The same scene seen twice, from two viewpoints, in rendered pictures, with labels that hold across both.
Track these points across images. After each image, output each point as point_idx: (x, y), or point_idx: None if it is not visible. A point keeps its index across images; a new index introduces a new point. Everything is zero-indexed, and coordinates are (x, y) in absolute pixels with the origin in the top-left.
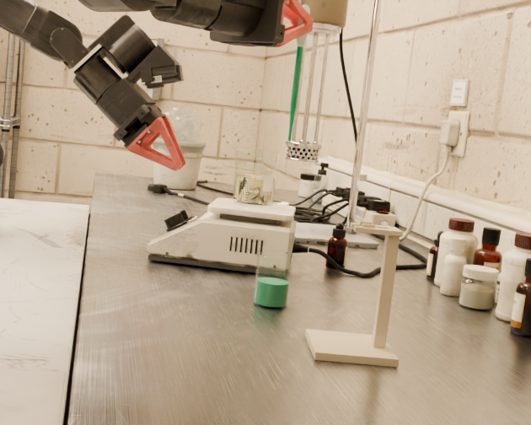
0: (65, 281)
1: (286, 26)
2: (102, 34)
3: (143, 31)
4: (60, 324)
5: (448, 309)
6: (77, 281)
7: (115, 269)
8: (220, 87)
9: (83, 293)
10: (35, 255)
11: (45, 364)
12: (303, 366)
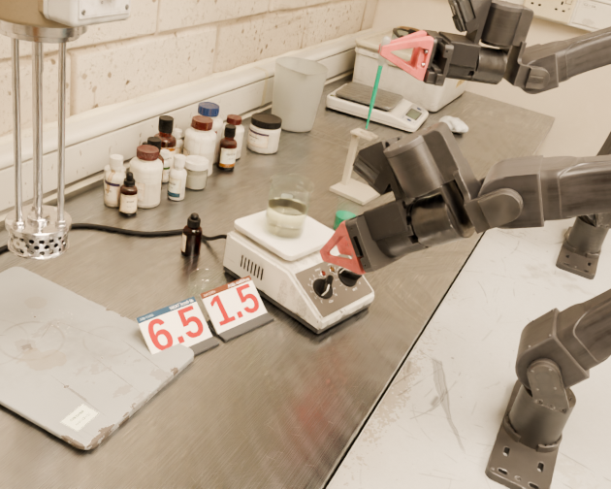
0: (460, 291)
1: (394, 56)
2: (464, 157)
3: (417, 131)
4: (483, 249)
5: (222, 190)
6: (452, 289)
7: (410, 300)
8: None
9: (455, 274)
10: (466, 342)
11: (498, 228)
12: (391, 194)
